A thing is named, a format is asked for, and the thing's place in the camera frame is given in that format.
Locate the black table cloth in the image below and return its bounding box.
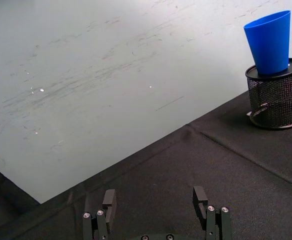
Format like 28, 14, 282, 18
0, 72, 292, 240

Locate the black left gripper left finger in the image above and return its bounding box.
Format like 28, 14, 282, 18
82, 188, 117, 240

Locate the black mesh pen holder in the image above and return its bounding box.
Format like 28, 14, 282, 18
244, 57, 292, 130

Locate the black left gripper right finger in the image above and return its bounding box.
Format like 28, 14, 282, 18
192, 186, 233, 240

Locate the blue plastic cup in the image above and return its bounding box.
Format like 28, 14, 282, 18
243, 9, 292, 77

